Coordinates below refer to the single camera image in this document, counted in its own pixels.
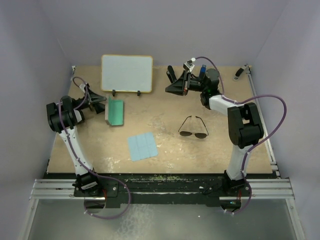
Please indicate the light blue cleaning cloth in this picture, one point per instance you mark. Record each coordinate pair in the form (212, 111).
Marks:
(142, 146)

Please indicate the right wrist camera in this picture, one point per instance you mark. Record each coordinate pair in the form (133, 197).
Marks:
(189, 65)

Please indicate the aviator sunglasses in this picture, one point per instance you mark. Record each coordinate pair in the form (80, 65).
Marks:
(193, 125)

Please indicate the blue stapler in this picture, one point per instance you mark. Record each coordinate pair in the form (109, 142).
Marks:
(202, 72)

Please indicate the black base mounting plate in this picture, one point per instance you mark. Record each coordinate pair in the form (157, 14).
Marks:
(211, 190)

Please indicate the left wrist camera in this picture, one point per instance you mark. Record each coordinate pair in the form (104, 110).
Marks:
(85, 88)

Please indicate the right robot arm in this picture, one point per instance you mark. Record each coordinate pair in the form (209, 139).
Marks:
(245, 127)

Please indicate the small whiteboard yellow frame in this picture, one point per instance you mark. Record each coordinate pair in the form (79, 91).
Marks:
(126, 73)

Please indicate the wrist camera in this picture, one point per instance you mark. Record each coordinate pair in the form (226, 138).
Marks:
(85, 88)
(189, 65)

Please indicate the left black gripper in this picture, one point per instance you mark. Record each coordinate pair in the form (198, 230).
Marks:
(94, 99)

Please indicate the black handled tool at corner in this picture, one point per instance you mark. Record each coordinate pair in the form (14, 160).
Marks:
(240, 71)

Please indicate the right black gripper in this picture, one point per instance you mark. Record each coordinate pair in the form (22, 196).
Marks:
(181, 86)

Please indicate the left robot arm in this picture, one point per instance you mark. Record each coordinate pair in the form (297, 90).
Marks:
(63, 118)

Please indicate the black stapler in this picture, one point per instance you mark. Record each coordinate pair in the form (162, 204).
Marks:
(171, 74)

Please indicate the green lined glasses case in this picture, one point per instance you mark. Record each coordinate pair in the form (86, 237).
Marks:
(114, 112)

